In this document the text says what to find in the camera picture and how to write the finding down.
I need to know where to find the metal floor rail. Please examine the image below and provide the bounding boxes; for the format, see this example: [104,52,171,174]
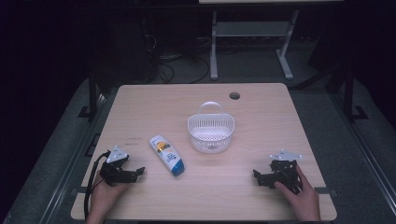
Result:
[330,92,396,216]
[38,92,108,224]

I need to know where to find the person's right hand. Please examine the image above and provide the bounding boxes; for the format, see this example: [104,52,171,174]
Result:
[274,164,321,217]

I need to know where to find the white bottle with blue cap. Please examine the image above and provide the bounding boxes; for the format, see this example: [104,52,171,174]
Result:
[148,134,186,177]

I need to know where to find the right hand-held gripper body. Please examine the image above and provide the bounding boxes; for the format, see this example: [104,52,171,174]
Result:
[268,149,304,196]

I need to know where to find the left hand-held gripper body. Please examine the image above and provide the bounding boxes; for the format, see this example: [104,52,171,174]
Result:
[99,145,130,188]

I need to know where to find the white metal desk frame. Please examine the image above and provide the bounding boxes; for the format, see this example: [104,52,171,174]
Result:
[199,0,344,81]

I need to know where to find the black floor cables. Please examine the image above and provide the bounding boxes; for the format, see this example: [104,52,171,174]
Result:
[143,33,211,85]

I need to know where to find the black metal stand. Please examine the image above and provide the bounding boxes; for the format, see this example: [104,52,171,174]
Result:
[341,66,369,121]
[78,68,106,119]

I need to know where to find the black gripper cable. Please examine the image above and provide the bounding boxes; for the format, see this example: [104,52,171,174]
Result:
[83,149,112,220]

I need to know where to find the person's left hand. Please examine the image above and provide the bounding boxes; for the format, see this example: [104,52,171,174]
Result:
[89,171,132,213]

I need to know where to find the white plastic basket with handle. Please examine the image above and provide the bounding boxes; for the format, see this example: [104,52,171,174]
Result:
[187,101,235,154]

